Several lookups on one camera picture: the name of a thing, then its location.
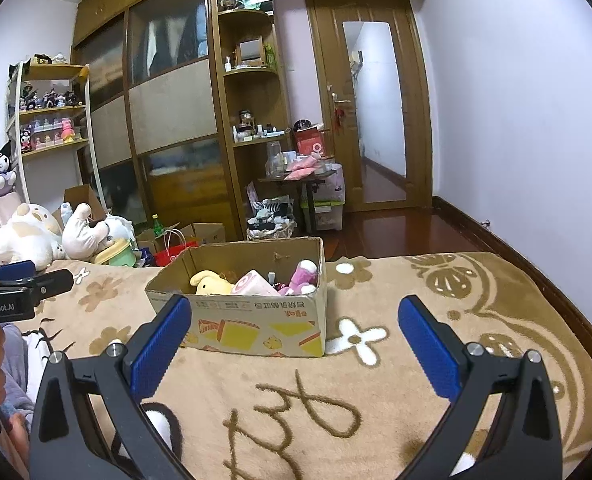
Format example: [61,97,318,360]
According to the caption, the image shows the large white brown-patched plush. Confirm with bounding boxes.
[0,203,64,271]

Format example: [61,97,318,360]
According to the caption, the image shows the dark wooden side table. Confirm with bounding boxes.
[258,170,339,233]

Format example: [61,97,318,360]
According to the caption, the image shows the wooden wardrobe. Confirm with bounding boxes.
[71,0,237,241]

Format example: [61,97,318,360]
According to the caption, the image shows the pink patterned bag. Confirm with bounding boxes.
[326,165,346,203]

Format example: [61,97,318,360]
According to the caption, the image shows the low cardboard box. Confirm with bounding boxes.
[136,221,227,253]

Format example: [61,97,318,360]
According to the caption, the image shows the clear jar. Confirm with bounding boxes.
[266,142,283,177]

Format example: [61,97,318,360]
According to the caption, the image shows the white frame display rack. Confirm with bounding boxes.
[7,60,107,211]

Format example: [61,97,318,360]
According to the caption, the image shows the wooden door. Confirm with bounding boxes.
[306,0,434,213]

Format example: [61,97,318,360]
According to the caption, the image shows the group of cosmetic bottles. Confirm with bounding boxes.
[233,122,292,142]

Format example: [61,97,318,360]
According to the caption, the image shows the pile of striped socks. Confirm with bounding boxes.
[250,199,294,231]

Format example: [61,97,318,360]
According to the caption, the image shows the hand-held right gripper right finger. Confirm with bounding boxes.
[397,295,563,480]

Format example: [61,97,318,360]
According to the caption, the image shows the clear storage box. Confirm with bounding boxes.
[301,200,346,233]

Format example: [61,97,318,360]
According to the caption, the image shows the red paper bag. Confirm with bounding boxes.
[296,127,327,158]

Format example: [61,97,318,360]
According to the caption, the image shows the metal door handle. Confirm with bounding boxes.
[330,91,349,128]

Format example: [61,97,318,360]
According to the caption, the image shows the plain open cardboard box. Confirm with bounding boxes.
[63,185,107,216]

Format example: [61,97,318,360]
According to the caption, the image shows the row of dark figurines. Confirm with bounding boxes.
[20,85,84,111]

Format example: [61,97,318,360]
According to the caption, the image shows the pink and white plush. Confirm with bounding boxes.
[278,259,319,296]

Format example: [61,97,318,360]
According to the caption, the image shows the pale pink plush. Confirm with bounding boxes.
[62,203,109,261]

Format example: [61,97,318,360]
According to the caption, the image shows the pink square pig plush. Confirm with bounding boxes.
[232,269,282,296]

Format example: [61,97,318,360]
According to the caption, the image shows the brown floral blanket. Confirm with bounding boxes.
[0,252,592,480]

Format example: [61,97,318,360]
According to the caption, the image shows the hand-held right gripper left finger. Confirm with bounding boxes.
[28,294,194,480]

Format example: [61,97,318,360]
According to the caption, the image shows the person's left forearm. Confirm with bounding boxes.
[0,324,36,413]

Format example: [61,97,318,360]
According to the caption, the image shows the yellow plush dog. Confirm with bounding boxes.
[190,270,237,296]

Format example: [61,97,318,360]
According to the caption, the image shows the wooden corner shelf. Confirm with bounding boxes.
[215,0,297,241]

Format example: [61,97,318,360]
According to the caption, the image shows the green and yellow plush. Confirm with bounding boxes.
[93,239,137,268]

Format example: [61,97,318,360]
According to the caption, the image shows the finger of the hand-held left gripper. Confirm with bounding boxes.
[26,269,74,299]
[0,260,36,284]

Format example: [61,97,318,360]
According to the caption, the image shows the printed cardboard box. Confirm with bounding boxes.
[145,236,327,358]

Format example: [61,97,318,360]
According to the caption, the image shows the pink packets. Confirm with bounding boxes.
[283,155,322,181]

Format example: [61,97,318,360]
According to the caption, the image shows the wooden framed mirror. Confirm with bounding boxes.
[236,36,267,67]

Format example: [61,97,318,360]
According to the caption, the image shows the red bag with white handles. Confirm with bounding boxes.
[155,229,199,267]

